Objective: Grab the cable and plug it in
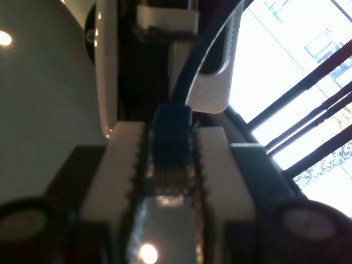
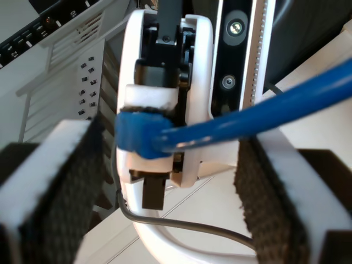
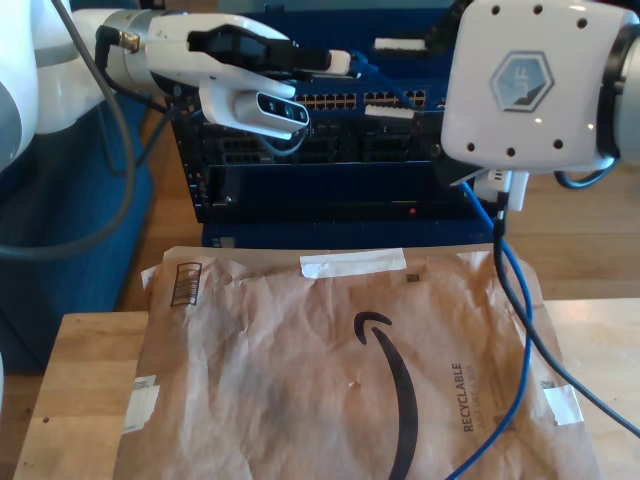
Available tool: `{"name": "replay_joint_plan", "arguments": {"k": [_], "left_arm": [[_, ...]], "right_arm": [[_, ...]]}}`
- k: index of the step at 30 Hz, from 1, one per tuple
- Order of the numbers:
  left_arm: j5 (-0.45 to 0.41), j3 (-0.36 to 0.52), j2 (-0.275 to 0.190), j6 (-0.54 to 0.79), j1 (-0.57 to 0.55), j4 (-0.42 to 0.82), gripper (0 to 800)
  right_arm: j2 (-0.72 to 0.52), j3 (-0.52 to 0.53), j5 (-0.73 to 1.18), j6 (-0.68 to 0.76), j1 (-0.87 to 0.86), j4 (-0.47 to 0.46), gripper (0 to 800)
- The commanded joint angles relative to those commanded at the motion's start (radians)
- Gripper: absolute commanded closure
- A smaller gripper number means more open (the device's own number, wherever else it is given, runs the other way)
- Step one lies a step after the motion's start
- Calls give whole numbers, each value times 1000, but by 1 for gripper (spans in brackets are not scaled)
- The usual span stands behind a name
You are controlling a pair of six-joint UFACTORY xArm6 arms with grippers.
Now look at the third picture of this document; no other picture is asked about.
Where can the black rack server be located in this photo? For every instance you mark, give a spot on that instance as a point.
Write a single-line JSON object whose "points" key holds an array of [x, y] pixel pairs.
{"points": [[390, 145]]}

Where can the white tape strip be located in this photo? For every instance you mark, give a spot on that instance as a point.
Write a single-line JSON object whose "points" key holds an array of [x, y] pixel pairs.
{"points": [[350, 262], [562, 405]]}

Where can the blue sofa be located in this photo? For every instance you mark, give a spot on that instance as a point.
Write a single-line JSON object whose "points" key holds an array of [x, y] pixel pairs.
{"points": [[60, 300]]}

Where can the brown paper mailer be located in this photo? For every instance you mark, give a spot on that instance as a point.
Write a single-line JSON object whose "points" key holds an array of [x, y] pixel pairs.
{"points": [[250, 375]]}

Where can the white shipping label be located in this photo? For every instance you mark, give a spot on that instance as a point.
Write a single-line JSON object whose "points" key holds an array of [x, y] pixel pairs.
{"points": [[142, 402]]}

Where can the blue network switch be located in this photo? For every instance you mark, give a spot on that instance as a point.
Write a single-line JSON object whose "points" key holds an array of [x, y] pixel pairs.
{"points": [[360, 27]]}

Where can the black rack frame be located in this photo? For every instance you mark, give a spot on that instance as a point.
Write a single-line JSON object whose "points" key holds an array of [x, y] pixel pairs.
{"points": [[187, 165]]}

